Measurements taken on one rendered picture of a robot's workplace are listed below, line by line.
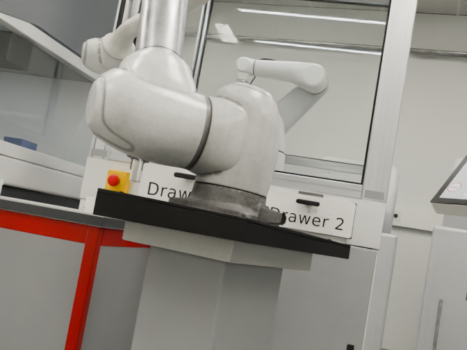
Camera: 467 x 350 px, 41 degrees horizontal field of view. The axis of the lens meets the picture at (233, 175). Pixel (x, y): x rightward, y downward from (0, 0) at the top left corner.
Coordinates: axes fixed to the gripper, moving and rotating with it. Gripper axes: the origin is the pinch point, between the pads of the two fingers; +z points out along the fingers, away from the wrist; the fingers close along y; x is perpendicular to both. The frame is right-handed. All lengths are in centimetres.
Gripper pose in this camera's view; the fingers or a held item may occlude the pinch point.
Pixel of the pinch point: (137, 171)
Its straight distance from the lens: 200.8
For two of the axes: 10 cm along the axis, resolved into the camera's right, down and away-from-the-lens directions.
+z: -1.7, 9.8, -0.9
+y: 8.7, 1.1, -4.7
